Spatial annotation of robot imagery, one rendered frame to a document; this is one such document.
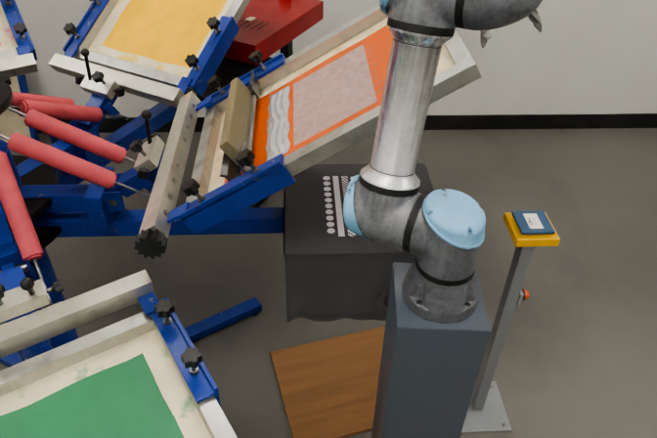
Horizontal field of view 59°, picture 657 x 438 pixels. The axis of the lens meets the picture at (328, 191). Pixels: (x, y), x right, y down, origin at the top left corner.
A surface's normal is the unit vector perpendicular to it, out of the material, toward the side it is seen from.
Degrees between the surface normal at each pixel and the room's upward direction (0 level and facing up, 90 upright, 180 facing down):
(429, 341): 90
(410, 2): 75
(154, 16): 32
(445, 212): 7
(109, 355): 0
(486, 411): 0
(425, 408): 90
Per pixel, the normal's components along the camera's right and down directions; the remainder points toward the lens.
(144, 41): -0.22, -0.39
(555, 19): 0.05, 0.61
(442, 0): -0.45, 0.52
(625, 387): 0.02, -0.79
